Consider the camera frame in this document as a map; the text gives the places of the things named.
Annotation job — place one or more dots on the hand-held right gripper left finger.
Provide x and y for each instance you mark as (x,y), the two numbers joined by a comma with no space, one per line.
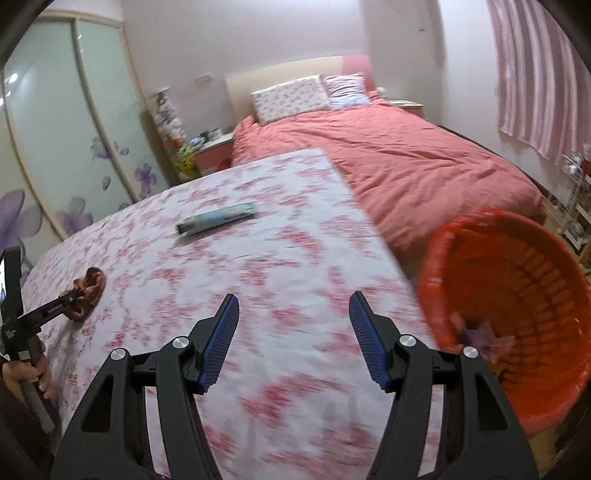
(221,341)

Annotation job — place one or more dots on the red plastic basket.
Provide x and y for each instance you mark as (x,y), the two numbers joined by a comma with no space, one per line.
(531,286)

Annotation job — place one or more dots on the green toothpaste tube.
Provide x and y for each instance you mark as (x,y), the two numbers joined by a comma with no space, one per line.
(217,217)

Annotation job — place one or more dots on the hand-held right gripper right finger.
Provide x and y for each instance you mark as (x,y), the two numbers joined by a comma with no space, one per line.
(369,341)

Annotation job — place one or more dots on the person's left hand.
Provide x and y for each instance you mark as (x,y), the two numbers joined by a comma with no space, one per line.
(44,374)

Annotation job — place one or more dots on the salmon pink duvet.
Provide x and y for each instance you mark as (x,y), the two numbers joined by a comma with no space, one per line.
(392,152)

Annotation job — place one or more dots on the striped pillow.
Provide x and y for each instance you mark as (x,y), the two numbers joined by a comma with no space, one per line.
(346,90)

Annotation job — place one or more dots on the beige pink headboard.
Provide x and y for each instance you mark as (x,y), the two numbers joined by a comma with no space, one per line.
(277,74)

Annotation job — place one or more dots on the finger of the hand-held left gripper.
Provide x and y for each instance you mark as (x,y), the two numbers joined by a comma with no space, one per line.
(55,308)

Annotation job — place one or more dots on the pink floral printed cloth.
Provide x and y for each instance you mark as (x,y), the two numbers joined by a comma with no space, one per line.
(277,258)

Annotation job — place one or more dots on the pink white nightstand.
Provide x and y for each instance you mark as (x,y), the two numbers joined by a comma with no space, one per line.
(406,105)
(212,154)

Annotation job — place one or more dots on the brown hair scrunchie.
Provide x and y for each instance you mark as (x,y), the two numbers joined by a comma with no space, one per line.
(90,290)

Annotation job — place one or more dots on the wardrobe with purple flower doors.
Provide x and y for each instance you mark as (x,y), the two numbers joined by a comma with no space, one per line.
(55,115)

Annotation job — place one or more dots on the floral print pillow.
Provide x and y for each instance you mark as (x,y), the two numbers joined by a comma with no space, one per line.
(291,99)

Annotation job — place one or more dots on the purple wrapper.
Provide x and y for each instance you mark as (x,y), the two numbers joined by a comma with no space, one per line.
(480,339)

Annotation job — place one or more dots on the pink striped curtain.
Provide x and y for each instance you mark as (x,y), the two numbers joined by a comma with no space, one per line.
(540,78)

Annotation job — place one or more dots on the white wall socket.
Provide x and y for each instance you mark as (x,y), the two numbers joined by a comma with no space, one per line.
(205,79)

